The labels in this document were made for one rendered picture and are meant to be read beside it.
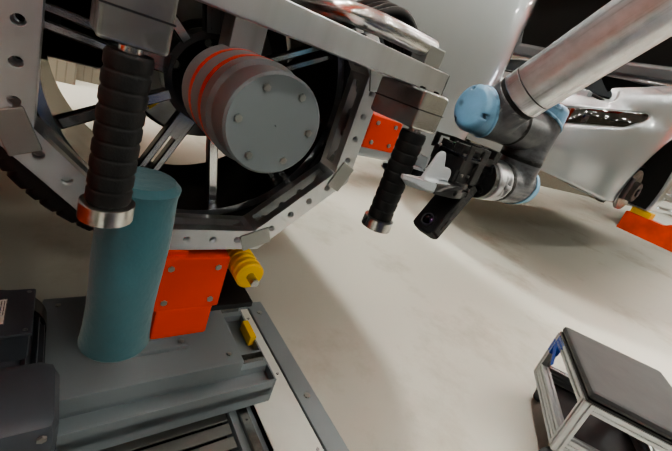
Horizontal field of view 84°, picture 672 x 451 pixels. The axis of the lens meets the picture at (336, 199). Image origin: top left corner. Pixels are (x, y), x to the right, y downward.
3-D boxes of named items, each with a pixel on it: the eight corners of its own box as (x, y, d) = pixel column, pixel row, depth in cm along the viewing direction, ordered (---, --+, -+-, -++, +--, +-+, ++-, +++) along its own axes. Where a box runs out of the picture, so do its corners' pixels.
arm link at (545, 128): (547, 95, 58) (514, 160, 61) (582, 113, 64) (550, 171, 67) (507, 86, 64) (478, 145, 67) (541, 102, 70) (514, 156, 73)
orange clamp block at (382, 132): (340, 135, 79) (371, 142, 84) (361, 147, 73) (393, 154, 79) (351, 103, 77) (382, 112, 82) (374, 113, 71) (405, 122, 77)
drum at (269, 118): (251, 135, 67) (272, 56, 63) (307, 184, 52) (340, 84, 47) (168, 120, 58) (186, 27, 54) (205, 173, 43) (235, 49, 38)
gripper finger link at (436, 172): (413, 142, 48) (447, 149, 55) (396, 183, 50) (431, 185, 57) (433, 150, 46) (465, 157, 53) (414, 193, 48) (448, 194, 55)
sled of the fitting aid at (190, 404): (225, 313, 125) (232, 289, 122) (268, 403, 99) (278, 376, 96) (35, 337, 94) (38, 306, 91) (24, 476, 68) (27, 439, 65)
